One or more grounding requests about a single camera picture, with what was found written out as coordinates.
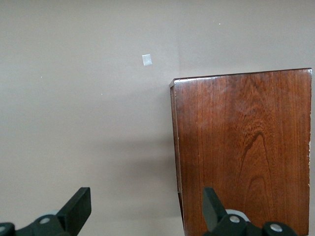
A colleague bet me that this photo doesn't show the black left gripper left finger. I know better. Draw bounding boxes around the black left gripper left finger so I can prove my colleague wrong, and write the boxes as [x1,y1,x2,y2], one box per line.
[0,187,92,236]

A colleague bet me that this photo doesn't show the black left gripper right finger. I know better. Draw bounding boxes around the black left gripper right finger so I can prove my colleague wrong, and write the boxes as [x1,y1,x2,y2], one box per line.
[202,186,300,236]

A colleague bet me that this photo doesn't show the dark brown wooden cabinet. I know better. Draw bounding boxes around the dark brown wooden cabinet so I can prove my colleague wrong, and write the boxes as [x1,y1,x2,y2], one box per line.
[169,68,313,236]

